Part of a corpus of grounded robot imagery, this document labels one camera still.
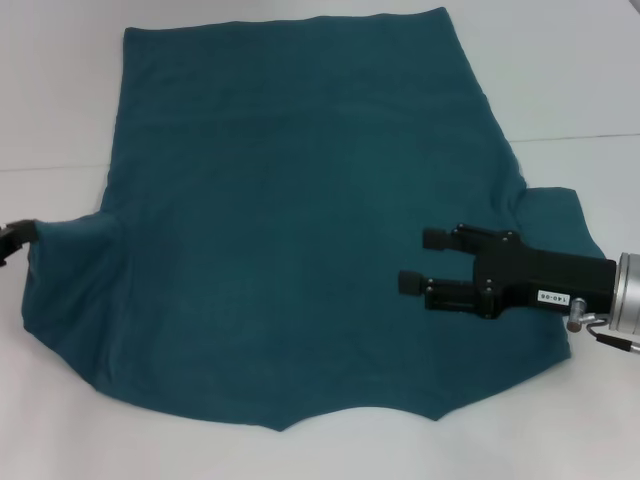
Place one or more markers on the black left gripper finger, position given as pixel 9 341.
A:
pixel 20 235

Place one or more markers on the teal blue shirt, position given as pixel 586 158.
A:
pixel 300 200

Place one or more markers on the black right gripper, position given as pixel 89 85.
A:
pixel 550 280

